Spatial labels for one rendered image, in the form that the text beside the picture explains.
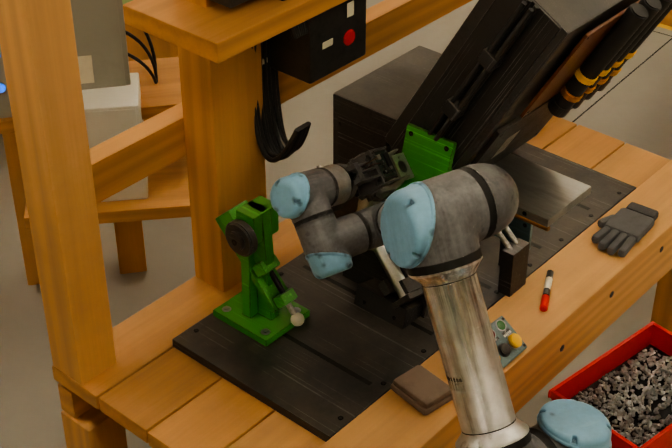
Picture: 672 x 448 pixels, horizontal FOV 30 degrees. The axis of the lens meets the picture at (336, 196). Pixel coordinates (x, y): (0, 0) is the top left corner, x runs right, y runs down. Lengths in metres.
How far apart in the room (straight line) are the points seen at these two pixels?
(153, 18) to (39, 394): 1.77
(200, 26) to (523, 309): 0.90
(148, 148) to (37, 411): 1.47
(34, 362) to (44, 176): 1.77
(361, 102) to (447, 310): 0.84
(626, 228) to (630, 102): 2.47
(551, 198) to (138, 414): 0.91
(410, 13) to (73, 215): 1.09
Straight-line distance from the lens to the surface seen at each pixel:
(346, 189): 2.28
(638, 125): 5.14
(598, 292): 2.70
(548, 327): 2.58
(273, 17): 2.29
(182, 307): 2.65
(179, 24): 2.27
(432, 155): 2.46
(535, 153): 3.13
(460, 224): 1.85
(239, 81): 2.46
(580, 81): 2.44
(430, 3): 3.06
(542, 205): 2.52
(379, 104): 2.61
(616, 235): 2.84
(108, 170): 2.42
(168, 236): 4.39
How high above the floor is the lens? 2.52
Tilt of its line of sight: 33 degrees down
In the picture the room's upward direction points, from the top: straight up
